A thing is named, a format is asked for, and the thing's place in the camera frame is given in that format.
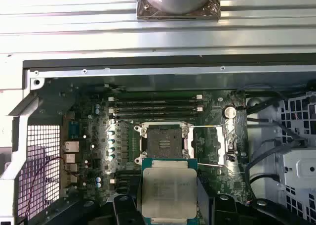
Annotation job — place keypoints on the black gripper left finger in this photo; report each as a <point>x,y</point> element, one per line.
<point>123,210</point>

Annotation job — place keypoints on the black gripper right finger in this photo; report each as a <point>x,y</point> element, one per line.
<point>222,210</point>

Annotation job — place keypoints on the silver CPU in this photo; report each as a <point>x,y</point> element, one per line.
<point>170,188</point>

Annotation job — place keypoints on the metal socket cover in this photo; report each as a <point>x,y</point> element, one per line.
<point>221,146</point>

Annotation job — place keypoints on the black RAM slot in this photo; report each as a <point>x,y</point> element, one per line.
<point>155,102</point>
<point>128,173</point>
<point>127,186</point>
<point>155,108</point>
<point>155,114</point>
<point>155,96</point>
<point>128,179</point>

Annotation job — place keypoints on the thin metal locking lever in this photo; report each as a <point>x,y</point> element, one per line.
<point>209,164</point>

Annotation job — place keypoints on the CPU socket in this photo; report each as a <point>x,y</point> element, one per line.
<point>164,142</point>

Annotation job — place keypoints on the green motherboard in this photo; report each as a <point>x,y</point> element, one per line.
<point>222,181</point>

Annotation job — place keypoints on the teal topped capacitor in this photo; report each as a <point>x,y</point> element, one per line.
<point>112,157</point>
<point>111,133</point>
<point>111,141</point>
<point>112,149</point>

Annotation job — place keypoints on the silver port block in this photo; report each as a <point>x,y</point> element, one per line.
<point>70,157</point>
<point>71,146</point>
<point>71,167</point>

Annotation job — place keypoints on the silver perforated drive cage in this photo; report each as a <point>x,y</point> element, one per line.
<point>301,160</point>

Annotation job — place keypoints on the blue port connector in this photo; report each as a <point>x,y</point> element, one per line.
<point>74,129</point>

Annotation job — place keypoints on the silver coin battery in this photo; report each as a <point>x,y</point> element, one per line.
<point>230,112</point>

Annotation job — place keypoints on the black PC case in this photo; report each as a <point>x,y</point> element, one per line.
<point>158,73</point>

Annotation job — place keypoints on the square brown base plate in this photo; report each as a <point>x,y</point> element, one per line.
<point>215,10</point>

